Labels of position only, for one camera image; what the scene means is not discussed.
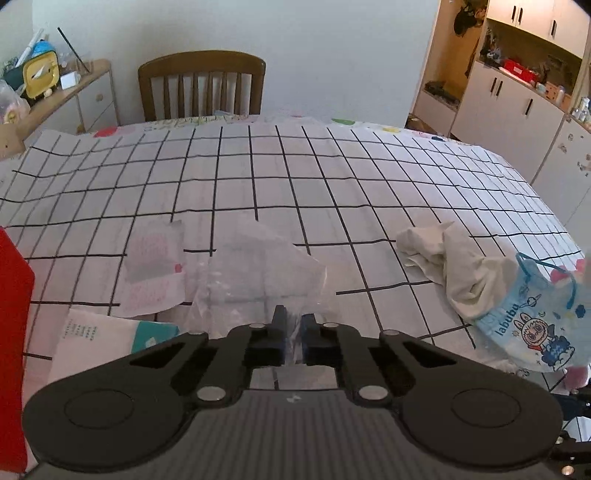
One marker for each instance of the brown wooden chair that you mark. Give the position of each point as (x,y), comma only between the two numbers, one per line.
(198,60)

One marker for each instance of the blue labubu bag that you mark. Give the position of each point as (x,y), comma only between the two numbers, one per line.
(531,323)

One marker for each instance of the white tube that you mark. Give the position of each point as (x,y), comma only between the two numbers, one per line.
(28,46)

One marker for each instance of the small cardboard box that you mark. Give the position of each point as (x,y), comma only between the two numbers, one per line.
(550,91)

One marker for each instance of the black item on bench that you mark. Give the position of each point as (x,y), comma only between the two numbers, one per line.
(441,91)

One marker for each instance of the white illustrated book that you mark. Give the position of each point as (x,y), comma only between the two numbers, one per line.
(92,337)

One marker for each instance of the thin black stick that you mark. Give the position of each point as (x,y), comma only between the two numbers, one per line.
(74,50)

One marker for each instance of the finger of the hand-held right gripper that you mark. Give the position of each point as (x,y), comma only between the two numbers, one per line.
(575,457)

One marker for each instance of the blue globe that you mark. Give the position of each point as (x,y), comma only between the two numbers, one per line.
(41,45)

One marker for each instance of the white pink plush toy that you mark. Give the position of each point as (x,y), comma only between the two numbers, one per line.
(577,376)

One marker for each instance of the yellow tissue box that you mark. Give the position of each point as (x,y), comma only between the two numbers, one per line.
(39,76)

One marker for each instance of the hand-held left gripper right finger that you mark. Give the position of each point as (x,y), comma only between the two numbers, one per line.
(307,341)

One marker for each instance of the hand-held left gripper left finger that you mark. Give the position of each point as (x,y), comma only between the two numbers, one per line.
(280,341)

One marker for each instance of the black checked white tablecloth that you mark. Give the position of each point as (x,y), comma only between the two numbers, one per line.
(277,184)

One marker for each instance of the white cloth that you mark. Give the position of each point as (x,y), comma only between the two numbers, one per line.
(457,263)

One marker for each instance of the red storage box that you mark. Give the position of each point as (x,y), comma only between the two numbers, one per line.
(519,69)

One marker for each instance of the wooden top side cabinet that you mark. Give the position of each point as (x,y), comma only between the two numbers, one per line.
(97,99)

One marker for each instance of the plastic bag with pink items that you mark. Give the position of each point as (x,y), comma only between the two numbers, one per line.
(11,108)

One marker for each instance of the white wall cabinet unit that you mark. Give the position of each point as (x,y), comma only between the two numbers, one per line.
(503,106)

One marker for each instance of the small white box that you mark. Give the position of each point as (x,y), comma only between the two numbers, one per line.
(69,81)

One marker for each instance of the clear plastic bag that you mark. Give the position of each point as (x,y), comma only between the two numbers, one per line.
(258,277)

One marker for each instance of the red tin box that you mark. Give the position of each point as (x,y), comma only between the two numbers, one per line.
(14,346)

